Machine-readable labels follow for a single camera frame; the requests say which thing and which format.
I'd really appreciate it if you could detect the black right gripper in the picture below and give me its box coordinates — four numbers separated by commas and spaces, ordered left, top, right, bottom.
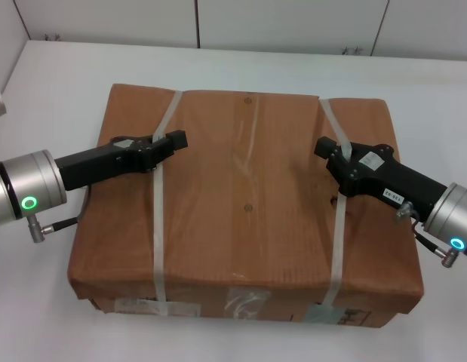
314, 136, 450, 220

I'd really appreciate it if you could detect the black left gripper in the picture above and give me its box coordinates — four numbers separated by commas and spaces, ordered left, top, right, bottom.
54, 129, 190, 192

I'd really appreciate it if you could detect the brown cardboard box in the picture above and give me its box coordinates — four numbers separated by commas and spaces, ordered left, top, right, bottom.
66, 82, 425, 330

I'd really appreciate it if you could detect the white plastic packing strap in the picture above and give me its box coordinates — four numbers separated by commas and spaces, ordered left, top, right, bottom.
318, 97, 355, 306
151, 89, 184, 305

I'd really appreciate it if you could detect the black cable with silver plug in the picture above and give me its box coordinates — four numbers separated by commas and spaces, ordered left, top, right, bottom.
26, 186, 93, 245
394, 201, 463, 268

